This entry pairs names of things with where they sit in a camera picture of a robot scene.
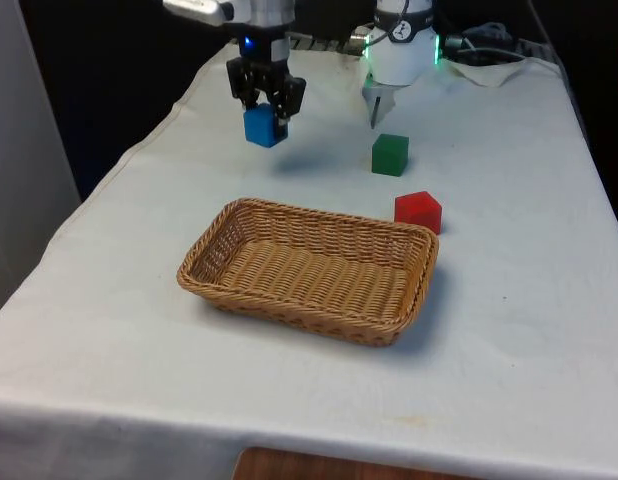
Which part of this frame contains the grey cable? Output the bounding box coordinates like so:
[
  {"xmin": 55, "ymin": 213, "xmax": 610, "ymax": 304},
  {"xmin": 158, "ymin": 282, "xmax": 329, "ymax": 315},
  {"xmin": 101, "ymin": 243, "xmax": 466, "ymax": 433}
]
[{"xmin": 530, "ymin": 0, "xmax": 556, "ymax": 46}]

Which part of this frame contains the black cable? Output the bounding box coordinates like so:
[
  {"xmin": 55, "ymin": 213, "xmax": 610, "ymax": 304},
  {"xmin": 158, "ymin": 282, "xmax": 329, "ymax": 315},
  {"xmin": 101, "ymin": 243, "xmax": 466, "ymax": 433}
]
[{"xmin": 441, "ymin": 23, "xmax": 526, "ymax": 65}]

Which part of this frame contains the green cube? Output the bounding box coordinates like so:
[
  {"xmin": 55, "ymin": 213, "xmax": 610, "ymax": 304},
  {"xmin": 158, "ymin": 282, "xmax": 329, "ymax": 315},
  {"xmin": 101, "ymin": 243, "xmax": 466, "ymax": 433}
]
[{"xmin": 370, "ymin": 133, "xmax": 410, "ymax": 177}]

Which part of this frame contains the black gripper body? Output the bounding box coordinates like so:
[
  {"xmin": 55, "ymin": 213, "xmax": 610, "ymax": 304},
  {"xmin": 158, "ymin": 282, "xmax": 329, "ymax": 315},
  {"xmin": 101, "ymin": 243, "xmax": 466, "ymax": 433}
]
[{"xmin": 232, "ymin": 21, "xmax": 293, "ymax": 65}]

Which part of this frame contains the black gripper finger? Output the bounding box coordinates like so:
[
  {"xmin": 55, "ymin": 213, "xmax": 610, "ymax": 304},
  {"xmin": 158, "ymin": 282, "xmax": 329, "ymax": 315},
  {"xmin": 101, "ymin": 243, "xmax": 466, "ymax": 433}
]
[
  {"xmin": 226, "ymin": 57, "xmax": 265, "ymax": 111},
  {"xmin": 262, "ymin": 59, "xmax": 308, "ymax": 140}
]

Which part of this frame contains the blue cube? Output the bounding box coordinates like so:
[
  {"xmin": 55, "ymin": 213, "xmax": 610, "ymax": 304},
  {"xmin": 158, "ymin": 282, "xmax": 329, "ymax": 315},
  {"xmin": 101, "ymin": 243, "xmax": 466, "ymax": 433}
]
[{"xmin": 243, "ymin": 102, "xmax": 289, "ymax": 149}]

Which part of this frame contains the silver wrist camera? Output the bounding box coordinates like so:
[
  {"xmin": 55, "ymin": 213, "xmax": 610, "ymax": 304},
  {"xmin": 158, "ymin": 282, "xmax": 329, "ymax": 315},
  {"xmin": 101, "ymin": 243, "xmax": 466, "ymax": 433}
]
[{"xmin": 162, "ymin": 0, "xmax": 236, "ymax": 26}]

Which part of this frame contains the red cube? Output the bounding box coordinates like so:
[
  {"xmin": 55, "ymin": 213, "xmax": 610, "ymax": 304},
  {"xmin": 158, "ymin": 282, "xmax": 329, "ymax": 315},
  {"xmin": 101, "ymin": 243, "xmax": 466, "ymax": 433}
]
[{"xmin": 393, "ymin": 189, "xmax": 444, "ymax": 236}]

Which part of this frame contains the wicker basket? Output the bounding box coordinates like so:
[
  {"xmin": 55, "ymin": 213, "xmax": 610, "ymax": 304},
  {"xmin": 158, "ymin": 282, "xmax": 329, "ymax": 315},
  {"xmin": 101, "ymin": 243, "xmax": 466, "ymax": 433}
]
[{"xmin": 176, "ymin": 197, "xmax": 441, "ymax": 348}]

